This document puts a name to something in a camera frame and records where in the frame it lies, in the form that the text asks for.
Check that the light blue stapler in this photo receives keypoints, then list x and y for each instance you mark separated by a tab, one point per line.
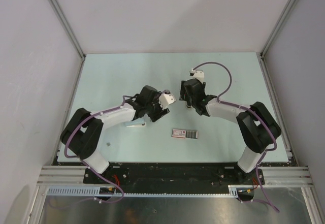
136	123

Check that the right aluminium frame post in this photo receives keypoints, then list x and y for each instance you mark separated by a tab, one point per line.
281	21

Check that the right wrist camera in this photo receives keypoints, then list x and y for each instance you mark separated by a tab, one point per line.
198	74

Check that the aluminium frame post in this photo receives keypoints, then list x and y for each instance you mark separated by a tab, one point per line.
281	21
55	5

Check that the left aluminium frame post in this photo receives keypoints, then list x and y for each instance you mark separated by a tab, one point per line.
55	5

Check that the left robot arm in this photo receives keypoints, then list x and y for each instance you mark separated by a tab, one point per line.
82	134

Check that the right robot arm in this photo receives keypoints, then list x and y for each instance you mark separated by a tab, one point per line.
258	128

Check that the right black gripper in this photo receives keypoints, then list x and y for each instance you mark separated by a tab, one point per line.
182	92

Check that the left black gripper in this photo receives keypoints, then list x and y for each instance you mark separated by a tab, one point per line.
159	112

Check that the red staple box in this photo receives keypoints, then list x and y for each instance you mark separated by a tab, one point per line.
184	134

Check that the black staple remover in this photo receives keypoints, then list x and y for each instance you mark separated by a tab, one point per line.
188	104

